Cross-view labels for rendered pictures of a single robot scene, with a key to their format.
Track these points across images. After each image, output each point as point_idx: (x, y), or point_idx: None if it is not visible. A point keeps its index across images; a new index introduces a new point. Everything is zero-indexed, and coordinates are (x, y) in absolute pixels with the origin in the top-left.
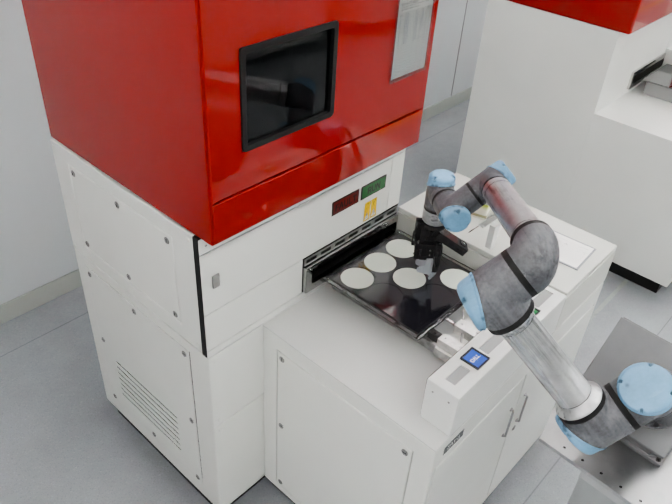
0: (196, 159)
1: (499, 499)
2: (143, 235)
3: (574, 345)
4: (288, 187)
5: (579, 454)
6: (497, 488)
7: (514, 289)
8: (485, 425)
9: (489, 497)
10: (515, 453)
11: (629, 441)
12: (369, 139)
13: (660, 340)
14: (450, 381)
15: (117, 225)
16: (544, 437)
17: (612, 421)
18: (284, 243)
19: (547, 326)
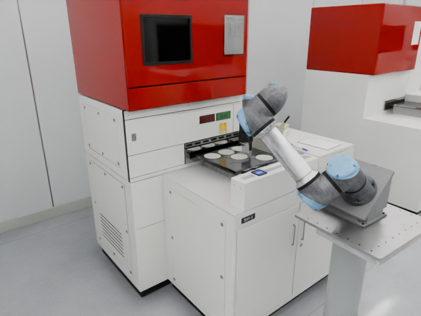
0: (121, 66)
1: (303, 304)
2: (106, 123)
3: None
4: (170, 93)
5: (316, 221)
6: (302, 299)
7: (260, 106)
8: (273, 223)
9: (297, 303)
10: (309, 272)
11: (346, 216)
12: (215, 83)
13: (361, 162)
14: (242, 179)
15: (98, 125)
16: (297, 214)
17: (323, 185)
18: (172, 130)
19: None
